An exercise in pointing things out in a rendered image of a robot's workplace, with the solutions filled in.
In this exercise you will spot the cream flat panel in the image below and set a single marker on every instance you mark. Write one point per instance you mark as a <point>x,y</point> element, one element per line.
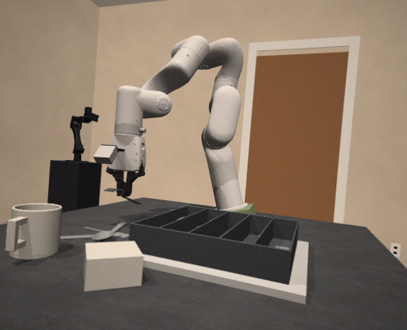
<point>294,291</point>

